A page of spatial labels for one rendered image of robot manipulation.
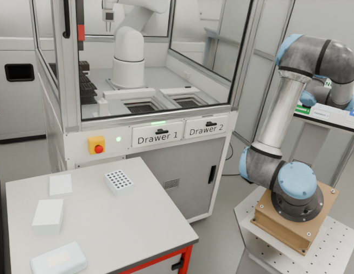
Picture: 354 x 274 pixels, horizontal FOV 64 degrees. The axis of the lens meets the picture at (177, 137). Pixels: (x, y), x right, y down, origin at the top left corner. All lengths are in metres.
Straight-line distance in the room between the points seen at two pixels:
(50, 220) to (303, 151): 1.59
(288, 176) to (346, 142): 1.70
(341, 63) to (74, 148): 1.11
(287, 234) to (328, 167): 1.65
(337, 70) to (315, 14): 1.83
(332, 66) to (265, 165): 0.38
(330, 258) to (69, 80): 1.23
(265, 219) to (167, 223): 0.39
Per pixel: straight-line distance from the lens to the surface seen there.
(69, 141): 1.37
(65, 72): 1.24
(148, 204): 1.24
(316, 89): 1.42
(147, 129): 1.45
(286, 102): 1.03
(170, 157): 1.67
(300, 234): 1.20
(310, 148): 2.08
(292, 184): 1.00
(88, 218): 1.19
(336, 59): 1.02
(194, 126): 1.60
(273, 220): 1.21
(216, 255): 2.11
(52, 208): 1.17
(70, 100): 1.29
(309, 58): 1.03
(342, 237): 1.42
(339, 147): 2.71
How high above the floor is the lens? 1.61
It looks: 29 degrees down
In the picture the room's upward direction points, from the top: 8 degrees clockwise
